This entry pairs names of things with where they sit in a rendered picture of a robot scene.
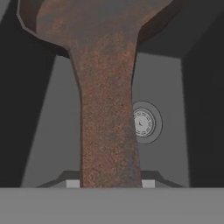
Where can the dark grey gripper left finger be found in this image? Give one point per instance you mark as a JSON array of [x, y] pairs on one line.
[[68, 179]]

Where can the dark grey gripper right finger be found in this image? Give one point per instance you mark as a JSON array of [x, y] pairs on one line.
[[151, 179]]

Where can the rusty brown pan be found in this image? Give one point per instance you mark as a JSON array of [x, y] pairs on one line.
[[108, 96]]

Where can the round metal sink drain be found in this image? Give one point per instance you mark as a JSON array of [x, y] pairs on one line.
[[147, 122]]

